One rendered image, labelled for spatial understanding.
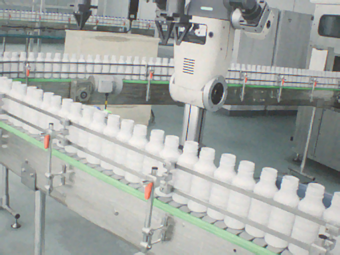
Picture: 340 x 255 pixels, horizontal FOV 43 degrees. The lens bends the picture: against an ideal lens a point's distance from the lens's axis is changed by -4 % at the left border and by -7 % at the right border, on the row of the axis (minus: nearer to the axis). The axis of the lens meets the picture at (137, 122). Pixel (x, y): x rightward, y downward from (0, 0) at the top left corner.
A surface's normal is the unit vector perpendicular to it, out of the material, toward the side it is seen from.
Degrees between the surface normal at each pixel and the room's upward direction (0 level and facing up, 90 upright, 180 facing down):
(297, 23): 90
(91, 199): 90
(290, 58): 90
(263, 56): 90
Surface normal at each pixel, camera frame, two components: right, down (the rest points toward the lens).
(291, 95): 0.45, 0.26
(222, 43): 0.70, 0.24
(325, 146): -0.88, 0.04
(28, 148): -0.70, 0.10
